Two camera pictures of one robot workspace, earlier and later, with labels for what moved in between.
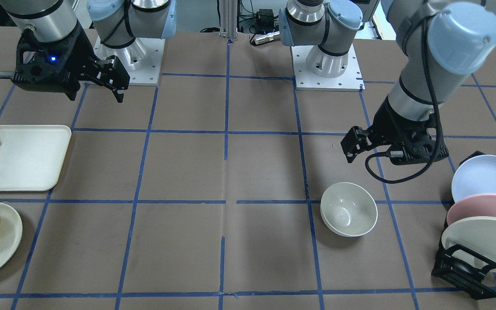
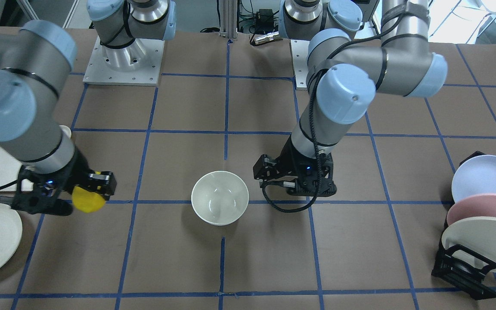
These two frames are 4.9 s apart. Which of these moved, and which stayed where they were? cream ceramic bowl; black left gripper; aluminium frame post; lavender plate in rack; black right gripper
Moved: black right gripper; black left gripper; cream ceramic bowl
Stayed: lavender plate in rack; aluminium frame post
